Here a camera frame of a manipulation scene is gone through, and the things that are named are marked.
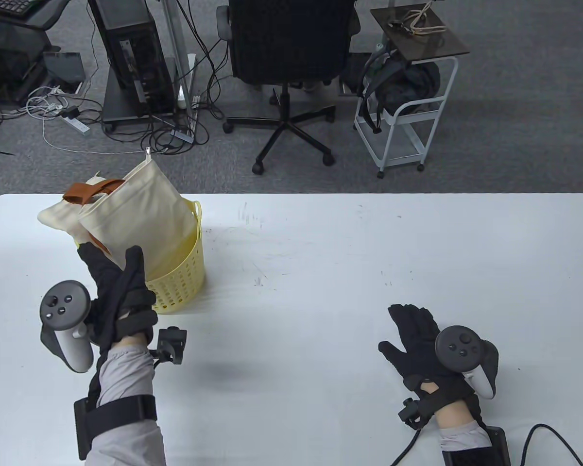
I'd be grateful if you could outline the person's right hand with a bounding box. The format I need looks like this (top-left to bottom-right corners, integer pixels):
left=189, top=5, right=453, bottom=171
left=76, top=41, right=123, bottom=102
left=378, top=304, right=481, bottom=413

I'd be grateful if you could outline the black backpack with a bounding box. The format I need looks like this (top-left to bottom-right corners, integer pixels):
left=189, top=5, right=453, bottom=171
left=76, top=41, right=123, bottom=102
left=357, top=51, right=441, bottom=134

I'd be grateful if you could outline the black cable tangle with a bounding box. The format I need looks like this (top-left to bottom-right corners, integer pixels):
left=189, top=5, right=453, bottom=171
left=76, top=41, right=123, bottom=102
left=104, top=109, right=210, bottom=156

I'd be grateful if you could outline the person's left hand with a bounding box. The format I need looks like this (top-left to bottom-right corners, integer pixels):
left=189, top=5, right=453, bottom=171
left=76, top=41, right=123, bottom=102
left=78, top=243, right=159, bottom=353

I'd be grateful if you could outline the person's left forearm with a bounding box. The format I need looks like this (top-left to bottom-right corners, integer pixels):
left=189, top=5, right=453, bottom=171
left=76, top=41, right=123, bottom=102
left=84, top=337, right=168, bottom=466

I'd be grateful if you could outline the thin black cable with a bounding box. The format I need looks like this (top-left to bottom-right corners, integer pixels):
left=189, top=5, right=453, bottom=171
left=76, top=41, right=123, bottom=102
left=390, top=430, right=421, bottom=466

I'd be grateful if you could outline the black desk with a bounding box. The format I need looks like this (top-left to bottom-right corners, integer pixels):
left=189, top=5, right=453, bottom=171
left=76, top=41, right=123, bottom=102
left=0, top=0, right=72, bottom=32

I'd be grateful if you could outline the white cable bundle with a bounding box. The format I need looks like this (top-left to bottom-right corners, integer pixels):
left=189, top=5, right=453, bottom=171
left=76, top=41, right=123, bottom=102
left=24, top=85, right=71, bottom=118

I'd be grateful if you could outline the person's right forearm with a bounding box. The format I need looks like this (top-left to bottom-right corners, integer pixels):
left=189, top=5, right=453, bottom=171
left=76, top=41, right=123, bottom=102
left=435, top=405, right=491, bottom=454

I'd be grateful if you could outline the grey metal desk leg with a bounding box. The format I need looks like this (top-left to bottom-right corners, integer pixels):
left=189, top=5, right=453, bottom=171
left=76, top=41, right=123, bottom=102
left=163, top=0, right=198, bottom=136

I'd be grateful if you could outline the grey metal stand base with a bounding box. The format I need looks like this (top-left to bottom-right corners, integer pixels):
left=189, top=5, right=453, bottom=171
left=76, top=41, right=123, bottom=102
left=101, top=63, right=178, bottom=134

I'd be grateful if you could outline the white power strip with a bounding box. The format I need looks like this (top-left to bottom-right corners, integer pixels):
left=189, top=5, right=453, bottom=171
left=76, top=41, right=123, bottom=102
left=60, top=116, right=91, bottom=136

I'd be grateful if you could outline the dark brown board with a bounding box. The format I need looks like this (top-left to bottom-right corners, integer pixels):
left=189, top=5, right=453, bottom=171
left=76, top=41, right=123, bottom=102
left=371, top=4, right=470, bottom=64

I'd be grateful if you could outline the cream canvas bag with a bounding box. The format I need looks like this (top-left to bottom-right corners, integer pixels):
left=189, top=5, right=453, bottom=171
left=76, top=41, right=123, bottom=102
left=37, top=175, right=105, bottom=242

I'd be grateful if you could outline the white rolling cart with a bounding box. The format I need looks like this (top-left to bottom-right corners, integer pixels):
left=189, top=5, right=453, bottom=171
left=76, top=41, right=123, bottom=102
left=354, top=56, right=460, bottom=179

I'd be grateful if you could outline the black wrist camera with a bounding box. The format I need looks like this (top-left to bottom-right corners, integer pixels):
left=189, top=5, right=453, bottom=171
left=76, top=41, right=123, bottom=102
left=397, top=398, right=426, bottom=430
left=152, top=327, right=188, bottom=365

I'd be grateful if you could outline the dark mesh chair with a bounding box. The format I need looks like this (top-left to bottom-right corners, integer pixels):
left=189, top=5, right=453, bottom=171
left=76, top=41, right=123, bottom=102
left=0, top=19, right=49, bottom=103

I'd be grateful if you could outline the yellow perforated plastic basket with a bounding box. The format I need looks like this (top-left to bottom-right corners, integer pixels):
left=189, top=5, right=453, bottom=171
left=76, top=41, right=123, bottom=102
left=75, top=199, right=206, bottom=315

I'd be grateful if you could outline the black computer tower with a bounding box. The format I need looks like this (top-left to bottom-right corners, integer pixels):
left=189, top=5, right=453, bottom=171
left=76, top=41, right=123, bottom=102
left=87, top=0, right=175, bottom=117

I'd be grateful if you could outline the thin white floor cable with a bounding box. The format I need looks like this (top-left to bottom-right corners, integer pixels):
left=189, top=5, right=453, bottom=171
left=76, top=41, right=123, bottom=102
left=43, top=119, right=175, bottom=156

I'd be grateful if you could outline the flower print canvas bag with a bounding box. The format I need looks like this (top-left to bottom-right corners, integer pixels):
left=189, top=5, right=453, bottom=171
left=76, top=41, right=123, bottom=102
left=63, top=158, right=198, bottom=272

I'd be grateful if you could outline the black office chair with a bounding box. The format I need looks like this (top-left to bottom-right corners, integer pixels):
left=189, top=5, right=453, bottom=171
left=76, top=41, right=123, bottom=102
left=216, top=0, right=361, bottom=175

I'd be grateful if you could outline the black armband sensor pack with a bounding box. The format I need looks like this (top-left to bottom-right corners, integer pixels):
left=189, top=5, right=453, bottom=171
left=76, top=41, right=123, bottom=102
left=442, top=426, right=512, bottom=466
left=74, top=396, right=158, bottom=461

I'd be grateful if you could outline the beige coiled cable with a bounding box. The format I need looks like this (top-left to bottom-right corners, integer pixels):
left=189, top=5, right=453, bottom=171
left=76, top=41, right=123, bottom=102
left=388, top=1, right=448, bottom=35

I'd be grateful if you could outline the black laptop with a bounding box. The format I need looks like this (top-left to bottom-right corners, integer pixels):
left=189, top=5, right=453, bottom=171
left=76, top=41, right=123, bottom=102
left=43, top=51, right=87, bottom=94

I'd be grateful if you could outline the grey white handheld controller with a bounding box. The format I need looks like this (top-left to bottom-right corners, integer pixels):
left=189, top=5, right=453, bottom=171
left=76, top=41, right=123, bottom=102
left=40, top=281, right=95, bottom=373
left=435, top=325, right=499, bottom=399

